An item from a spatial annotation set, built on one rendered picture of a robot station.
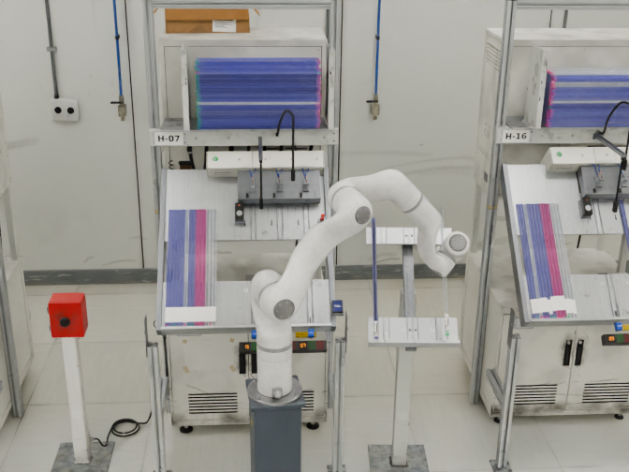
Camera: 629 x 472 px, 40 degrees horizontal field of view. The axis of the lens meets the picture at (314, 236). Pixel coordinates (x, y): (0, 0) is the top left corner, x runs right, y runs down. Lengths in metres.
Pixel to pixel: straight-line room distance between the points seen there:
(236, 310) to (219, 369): 0.49
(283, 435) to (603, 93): 1.92
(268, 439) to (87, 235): 2.70
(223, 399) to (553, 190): 1.70
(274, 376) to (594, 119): 1.77
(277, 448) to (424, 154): 2.66
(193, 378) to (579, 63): 2.16
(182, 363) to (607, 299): 1.81
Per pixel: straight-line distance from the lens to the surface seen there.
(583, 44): 3.94
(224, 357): 3.82
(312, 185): 3.59
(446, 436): 4.08
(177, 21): 3.84
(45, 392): 4.50
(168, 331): 3.42
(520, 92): 3.90
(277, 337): 2.86
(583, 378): 4.16
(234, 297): 3.44
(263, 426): 3.01
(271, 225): 3.57
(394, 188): 2.82
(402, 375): 3.61
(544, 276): 3.64
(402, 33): 5.08
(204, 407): 3.96
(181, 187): 3.66
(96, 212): 5.37
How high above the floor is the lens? 2.32
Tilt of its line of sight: 22 degrees down
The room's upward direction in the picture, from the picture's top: 1 degrees clockwise
